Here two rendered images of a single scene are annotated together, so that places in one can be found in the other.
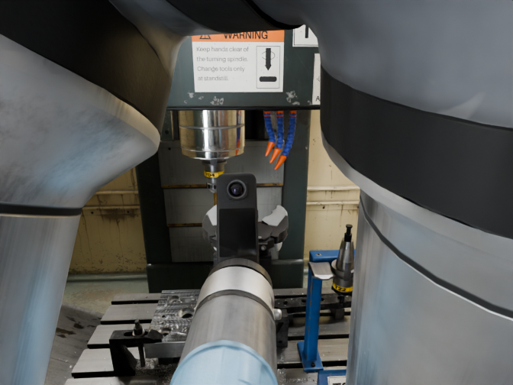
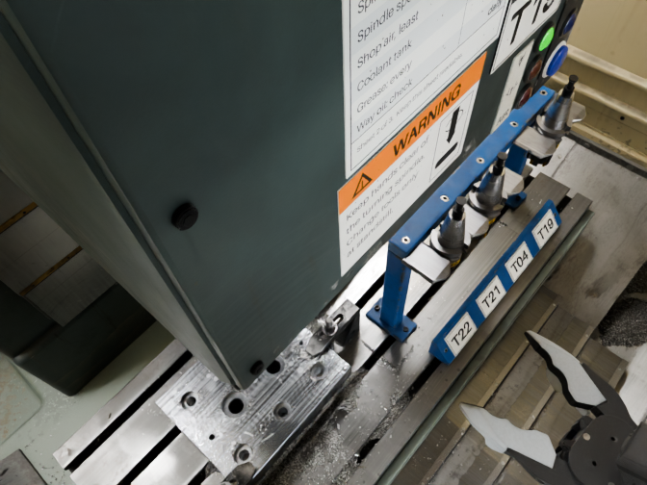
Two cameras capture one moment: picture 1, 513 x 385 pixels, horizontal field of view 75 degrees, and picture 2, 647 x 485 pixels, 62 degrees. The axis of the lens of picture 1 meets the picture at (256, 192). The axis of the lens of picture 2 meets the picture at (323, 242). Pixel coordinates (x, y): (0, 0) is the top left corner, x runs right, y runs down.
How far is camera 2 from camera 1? 0.63 m
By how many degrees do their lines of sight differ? 49
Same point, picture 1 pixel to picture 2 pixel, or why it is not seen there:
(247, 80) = (419, 184)
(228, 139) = not seen: hidden behind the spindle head
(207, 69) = (362, 230)
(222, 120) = not seen: hidden behind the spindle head
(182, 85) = (322, 289)
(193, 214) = (57, 245)
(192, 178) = (19, 197)
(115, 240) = not seen: outside the picture
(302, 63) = (494, 89)
